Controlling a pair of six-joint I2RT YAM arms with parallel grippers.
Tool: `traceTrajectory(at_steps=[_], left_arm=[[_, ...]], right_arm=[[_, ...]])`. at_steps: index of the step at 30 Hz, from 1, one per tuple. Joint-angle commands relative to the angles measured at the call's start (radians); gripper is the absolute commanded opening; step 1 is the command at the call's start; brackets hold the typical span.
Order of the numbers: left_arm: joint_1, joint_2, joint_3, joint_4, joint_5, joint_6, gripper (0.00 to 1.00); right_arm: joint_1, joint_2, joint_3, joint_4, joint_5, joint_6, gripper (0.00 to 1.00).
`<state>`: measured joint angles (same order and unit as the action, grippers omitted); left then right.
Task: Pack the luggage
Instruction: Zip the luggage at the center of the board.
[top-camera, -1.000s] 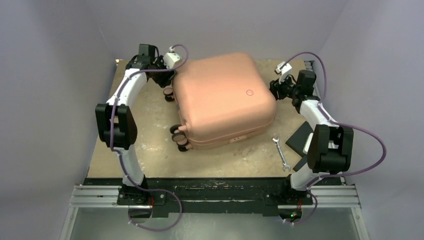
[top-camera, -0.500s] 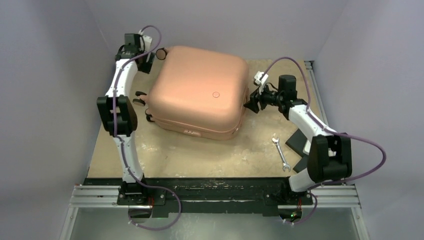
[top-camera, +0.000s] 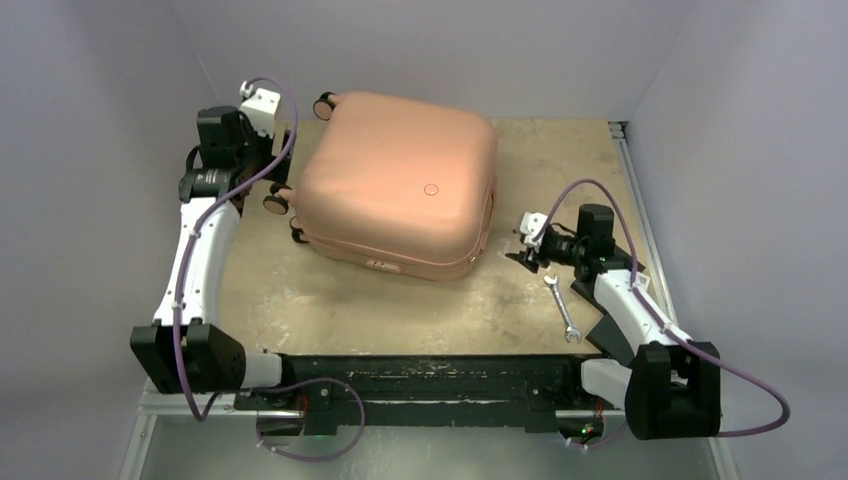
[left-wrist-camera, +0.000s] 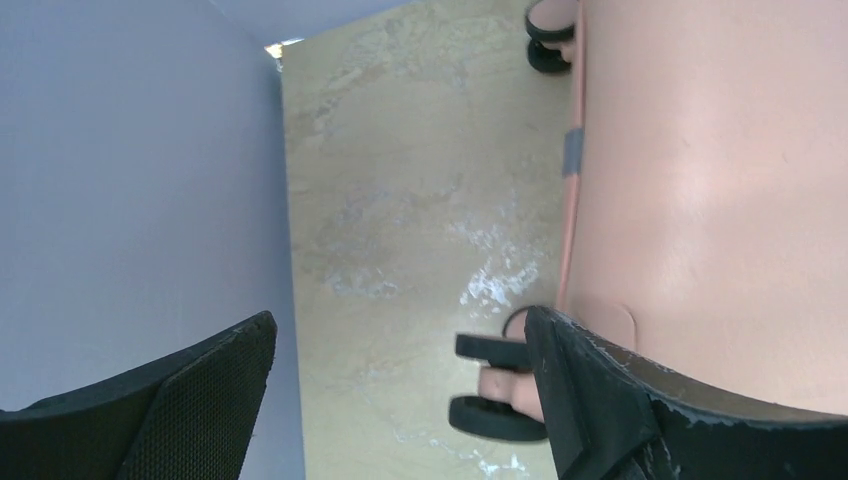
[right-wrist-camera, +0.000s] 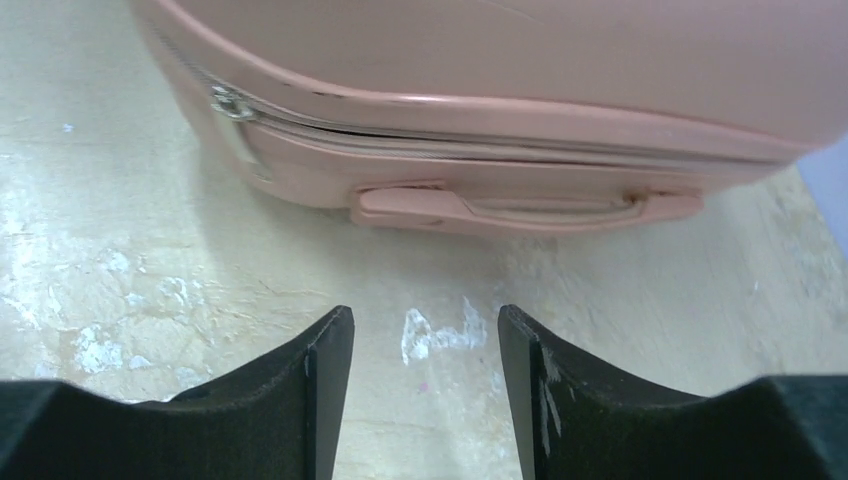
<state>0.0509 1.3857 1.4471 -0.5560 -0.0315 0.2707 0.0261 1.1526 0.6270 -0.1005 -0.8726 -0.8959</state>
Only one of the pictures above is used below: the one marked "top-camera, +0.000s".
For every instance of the silver wrench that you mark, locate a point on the silver wrench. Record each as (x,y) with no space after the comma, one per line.
(571,331)

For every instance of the black foam pad upper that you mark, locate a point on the black foam pad upper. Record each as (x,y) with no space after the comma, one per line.
(589,265)

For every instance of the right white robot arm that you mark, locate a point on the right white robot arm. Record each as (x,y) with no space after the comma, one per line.
(665,390)

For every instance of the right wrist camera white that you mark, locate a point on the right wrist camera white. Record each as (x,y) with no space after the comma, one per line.
(531,228)

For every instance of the black foam pad lower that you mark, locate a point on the black foam pad lower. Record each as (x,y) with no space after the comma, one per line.
(607,337)

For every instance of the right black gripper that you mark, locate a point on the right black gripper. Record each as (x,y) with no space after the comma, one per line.
(532,265)

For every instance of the aluminium rail frame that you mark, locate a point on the aluminium rail frame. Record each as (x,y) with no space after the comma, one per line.
(666,385)

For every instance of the black foam pad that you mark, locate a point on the black foam pad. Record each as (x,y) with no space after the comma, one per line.
(589,265)
(607,337)

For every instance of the pink suitcase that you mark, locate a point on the pink suitcase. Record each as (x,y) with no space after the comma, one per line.
(395,185)

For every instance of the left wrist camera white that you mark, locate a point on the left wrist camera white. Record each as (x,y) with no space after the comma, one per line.
(261,106)

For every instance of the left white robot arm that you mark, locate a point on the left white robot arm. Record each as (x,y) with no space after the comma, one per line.
(184,347)

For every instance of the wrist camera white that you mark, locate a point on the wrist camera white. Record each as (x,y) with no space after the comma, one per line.
(531,228)
(261,106)

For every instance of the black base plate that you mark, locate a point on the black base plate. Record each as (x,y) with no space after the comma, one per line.
(526,391)

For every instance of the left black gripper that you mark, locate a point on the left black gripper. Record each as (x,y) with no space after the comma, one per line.
(279,170)

